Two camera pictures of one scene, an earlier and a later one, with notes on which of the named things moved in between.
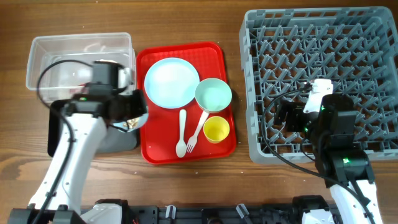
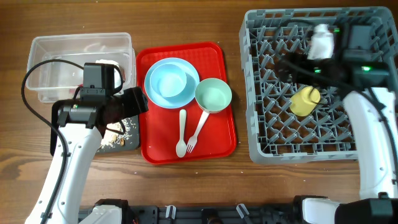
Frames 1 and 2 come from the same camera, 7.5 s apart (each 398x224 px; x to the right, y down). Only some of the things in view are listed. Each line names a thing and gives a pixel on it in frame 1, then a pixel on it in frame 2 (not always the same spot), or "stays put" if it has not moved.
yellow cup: x=216 y=129 -> x=305 y=101
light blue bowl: x=132 y=124 -> x=171 y=82
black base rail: x=231 y=213 stays put
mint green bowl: x=213 y=94 stays put
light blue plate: x=171 y=83 stays put
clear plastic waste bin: x=60 y=66 stays put
